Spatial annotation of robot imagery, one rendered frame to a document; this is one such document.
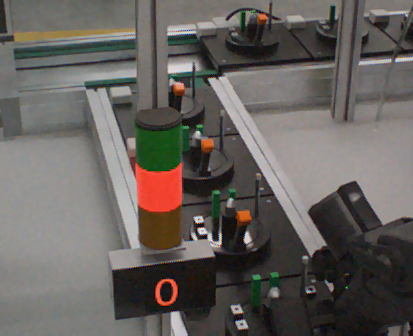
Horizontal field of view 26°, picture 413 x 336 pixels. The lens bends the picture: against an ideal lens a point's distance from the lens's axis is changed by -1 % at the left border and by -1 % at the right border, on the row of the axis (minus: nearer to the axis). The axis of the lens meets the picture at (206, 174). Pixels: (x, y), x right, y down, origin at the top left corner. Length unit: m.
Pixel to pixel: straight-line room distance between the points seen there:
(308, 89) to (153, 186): 1.30
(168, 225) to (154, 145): 0.10
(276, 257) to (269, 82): 0.78
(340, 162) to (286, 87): 0.29
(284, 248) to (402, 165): 0.57
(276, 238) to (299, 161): 0.48
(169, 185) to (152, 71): 0.12
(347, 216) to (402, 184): 1.06
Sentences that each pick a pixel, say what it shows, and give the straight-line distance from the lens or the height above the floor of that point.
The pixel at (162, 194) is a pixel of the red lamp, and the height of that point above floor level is 1.33.
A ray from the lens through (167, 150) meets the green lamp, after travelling 0.93.
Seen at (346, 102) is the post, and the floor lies 0.91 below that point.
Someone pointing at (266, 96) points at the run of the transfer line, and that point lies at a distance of 2.19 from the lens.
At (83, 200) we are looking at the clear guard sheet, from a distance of 1.01.
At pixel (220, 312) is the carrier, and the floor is 0.97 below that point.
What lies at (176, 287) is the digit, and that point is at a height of 1.21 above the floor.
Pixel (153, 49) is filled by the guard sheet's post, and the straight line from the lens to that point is 0.94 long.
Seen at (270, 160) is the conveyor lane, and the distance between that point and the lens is 1.78.
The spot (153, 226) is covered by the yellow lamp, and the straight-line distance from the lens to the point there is 0.98.
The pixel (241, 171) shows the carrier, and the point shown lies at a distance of 1.72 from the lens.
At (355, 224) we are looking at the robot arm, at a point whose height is 1.36.
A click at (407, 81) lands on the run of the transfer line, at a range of 2.32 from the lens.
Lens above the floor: 1.84
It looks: 31 degrees down
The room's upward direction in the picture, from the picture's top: 1 degrees clockwise
